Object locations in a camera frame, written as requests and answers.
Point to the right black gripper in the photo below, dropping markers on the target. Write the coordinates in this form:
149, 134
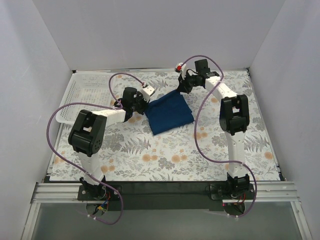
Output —
184, 85

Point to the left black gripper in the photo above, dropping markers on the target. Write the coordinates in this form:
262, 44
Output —
141, 105

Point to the blue t shirt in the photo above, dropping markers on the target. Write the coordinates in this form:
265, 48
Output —
168, 112

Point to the white plastic basket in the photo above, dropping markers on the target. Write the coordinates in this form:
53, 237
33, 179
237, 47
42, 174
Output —
84, 87

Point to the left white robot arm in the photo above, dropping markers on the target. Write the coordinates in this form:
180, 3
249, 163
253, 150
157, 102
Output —
87, 134

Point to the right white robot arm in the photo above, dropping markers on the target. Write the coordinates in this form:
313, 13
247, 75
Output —
233, 119

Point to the floral table mat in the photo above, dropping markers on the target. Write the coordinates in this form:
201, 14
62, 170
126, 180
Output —
130, 152

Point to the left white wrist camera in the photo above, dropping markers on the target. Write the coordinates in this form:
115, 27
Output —
147, 90

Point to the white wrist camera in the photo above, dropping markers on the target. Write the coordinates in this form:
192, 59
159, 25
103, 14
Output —
147, 90
181, 69

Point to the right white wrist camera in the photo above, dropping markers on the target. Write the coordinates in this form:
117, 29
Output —
181, 69

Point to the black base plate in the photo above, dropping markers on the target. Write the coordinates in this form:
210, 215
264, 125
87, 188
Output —
173, 195

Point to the aluminium frame rail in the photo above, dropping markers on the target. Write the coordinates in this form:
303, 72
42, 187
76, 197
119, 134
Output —
272, 211

